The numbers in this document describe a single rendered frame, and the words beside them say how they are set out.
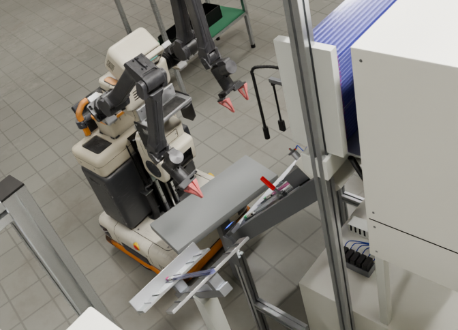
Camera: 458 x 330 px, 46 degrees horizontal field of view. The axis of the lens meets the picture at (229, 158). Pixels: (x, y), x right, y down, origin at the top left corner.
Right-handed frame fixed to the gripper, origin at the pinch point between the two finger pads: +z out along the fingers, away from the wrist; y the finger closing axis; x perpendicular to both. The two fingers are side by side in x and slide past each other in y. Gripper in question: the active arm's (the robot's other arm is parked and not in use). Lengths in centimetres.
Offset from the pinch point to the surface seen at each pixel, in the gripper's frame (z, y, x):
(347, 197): 54, 71, 30
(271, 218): 22.6, -0.5, -28.5
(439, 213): 43, -2, -93
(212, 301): 28.5, -30.6, -10.7
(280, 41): -13, -2, -97
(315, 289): 55, 0, -12
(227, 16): -87, 206, 155
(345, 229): 51, 31, -9
